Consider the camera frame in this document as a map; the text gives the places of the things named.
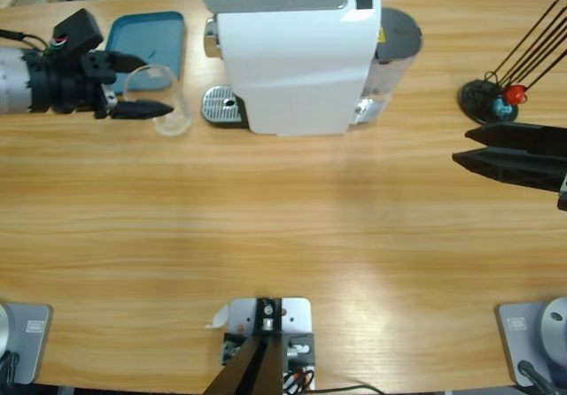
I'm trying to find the thin black cable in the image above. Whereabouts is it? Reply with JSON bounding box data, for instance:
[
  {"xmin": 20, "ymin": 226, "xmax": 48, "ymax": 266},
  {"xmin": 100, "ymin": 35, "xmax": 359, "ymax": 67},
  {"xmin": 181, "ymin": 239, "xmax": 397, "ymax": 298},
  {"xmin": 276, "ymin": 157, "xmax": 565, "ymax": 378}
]
[{"xmin": 316, "ymin": 383, "xmax": 391, "ymax": 395}]

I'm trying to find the white paper tag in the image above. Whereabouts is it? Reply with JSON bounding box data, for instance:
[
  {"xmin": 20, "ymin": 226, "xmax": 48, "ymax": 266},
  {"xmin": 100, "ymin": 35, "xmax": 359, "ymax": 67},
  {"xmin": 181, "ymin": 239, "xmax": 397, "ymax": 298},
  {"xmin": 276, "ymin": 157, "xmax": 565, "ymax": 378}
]
[{"xmin": 203, "ymin": 304, "xmax": 229, "ymax": 329}]

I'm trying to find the dark camera post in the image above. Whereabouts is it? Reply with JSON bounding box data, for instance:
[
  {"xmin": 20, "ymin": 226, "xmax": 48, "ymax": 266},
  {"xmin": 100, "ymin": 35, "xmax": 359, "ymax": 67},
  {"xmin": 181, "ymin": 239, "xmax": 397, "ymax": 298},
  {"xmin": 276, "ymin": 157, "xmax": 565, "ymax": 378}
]
[{"xmin": 206, "ymin": 297, "xmax": 284, "ymax": 395}]

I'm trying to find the red coffee capsule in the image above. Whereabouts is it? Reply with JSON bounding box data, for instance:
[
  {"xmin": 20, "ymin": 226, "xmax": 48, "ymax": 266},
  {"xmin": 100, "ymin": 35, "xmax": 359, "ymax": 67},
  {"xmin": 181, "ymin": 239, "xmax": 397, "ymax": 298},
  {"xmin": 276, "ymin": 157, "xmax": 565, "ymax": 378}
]
[{"xmin": 504, "ymin": 83, "xmax": 528, "ymax": 106}]

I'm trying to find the white capsule coffee machine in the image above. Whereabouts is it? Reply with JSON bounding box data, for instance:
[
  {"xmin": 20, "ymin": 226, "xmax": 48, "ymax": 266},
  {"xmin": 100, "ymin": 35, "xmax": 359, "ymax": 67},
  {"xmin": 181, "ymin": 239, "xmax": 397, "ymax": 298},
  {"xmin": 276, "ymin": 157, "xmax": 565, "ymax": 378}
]
[{"xmin": 201, "ymin": 0, "xmax": 383, "ymax": 138}]

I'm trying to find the clear glass cup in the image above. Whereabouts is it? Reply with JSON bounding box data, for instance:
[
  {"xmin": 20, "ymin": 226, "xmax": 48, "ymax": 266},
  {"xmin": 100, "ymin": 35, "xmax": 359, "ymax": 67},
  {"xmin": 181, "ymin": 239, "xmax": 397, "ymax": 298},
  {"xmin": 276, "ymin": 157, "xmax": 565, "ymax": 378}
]
[{"xmin": 122, "ymin": 64, "xmax": 195, "ymax": 137}]

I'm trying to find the black capsule holder with rods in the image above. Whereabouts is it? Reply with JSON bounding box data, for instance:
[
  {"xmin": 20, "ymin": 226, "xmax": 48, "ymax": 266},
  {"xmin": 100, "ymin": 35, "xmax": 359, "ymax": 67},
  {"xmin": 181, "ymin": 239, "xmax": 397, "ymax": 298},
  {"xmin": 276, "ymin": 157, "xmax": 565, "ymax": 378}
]
[{"xmin": 458, "ymin": 0, "xmax": 567, "ymax": 127}]

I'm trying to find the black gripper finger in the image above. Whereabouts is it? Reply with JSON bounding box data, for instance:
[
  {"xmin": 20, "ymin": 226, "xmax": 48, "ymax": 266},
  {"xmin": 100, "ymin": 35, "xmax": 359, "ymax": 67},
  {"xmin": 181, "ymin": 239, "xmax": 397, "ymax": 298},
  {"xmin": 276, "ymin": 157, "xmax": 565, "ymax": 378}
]
[
  {"xmin": 110, "ymin": 99, "xmax": 175, "ymax": 120},
  {"xmin": 464, "ymin": 122, "xmax": 567, "ymax": 153},
  {"xmin": 105, "ymin": 51, "xmax": 150, "ymax": 75},
  {"xmin": 451, "ymin": 145, "xmax": 567, "ymax": 192}
]

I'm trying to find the wrist camera wire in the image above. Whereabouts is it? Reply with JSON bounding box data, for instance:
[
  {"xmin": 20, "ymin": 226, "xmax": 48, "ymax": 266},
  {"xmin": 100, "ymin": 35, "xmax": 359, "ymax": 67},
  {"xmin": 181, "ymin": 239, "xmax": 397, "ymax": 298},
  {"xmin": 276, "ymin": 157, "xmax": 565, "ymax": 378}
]
[{"xmin": 0, "ymin": 28, "xmax": 58, "ymax": 55}]

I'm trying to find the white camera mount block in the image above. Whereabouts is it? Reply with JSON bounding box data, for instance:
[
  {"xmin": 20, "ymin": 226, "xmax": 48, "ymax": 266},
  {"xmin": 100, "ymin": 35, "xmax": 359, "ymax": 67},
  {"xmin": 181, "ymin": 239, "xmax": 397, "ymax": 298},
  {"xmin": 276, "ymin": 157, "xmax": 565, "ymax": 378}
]
[{"xmin": 221, "ymin": 296, "xmax": 316, "ymax": 391}]

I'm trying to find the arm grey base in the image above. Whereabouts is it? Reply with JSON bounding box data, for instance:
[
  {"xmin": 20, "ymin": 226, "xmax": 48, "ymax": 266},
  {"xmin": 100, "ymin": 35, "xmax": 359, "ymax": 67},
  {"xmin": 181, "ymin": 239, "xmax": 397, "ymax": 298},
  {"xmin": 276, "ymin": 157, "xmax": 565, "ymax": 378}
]
[
  {"xmin": 494, "ymin": 296, "xmax": 567, "ymax": 387},
  {"xmin": 0, "ymin": 301, "xmax": 54, "ymax": 385}
]

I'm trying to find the teal plastic tray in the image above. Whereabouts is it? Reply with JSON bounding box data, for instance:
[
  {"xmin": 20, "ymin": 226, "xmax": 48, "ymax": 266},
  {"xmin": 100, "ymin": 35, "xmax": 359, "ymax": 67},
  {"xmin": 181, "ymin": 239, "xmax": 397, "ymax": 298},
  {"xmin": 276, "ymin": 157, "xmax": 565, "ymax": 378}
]
[{"xmin": 104, "ymin": 11, "xmax": 186, "ymax": 93}]

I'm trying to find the base black cable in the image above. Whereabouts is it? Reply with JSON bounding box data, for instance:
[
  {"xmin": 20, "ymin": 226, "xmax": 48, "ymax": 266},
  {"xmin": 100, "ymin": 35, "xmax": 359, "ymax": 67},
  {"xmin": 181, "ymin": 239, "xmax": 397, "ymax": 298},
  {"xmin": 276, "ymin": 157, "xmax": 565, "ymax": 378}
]
[
  {"xmin": 517, "ymin": 359, "xmax": 560, "ymax": 395},
  {"xmin": 0, "ymin": 350, "xmax": 21, "ymax": 385}
]

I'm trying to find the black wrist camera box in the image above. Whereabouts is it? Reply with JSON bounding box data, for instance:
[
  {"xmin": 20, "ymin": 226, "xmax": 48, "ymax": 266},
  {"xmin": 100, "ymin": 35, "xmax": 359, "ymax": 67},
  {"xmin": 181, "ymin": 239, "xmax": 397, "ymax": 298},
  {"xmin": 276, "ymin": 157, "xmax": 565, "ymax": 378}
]
[{"xmin": 52, "ymin": 8, "xmax": 105, "ymax": 59}]

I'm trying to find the clear water tank dark lid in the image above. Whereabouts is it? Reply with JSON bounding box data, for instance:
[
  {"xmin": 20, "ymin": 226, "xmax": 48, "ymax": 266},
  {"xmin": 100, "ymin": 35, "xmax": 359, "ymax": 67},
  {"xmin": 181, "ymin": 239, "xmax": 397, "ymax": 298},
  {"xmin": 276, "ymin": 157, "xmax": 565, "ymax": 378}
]
[{"xmin": 362, "ymin": 7, "xmax": 424, "ymax": 126}]

